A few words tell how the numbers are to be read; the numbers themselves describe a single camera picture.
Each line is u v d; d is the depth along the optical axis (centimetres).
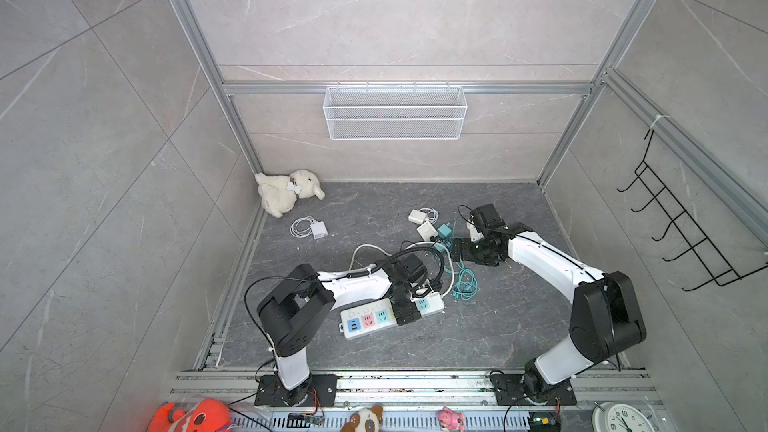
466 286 91
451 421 67
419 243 98
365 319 82
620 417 67
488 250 75
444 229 103
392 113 101
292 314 46
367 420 67
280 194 106
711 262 61
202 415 64
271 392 72
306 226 106
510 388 73
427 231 101
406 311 78
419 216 107
